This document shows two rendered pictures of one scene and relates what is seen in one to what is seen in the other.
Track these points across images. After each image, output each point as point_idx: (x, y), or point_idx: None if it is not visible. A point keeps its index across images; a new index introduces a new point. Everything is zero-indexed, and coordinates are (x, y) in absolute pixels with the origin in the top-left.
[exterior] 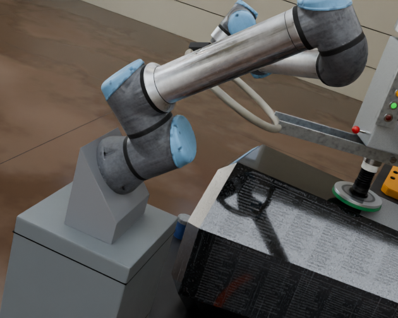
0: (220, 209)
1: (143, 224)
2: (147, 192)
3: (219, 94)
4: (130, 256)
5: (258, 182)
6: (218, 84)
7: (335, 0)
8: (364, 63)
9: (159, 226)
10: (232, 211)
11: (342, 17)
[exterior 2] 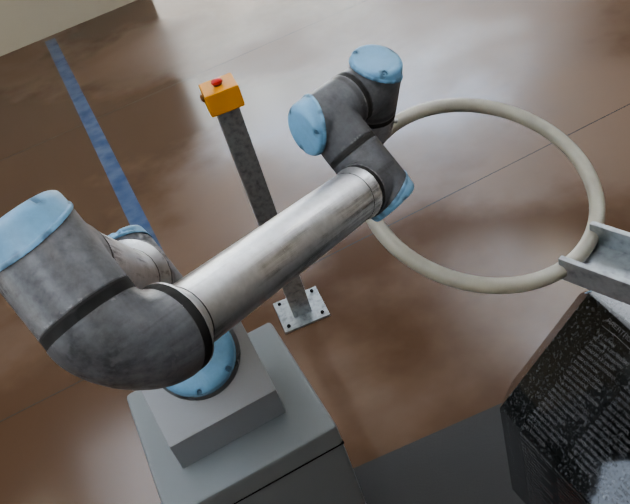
0: (537, 383)
1: (262, 436)
2: (270, 386)
3: (371, 230)
4: (186, 497)
5: (612, 346)
6: None
7: None
8: (111, 373)
9: (282, 444)
10: (555, 393)
11: (4, 290)
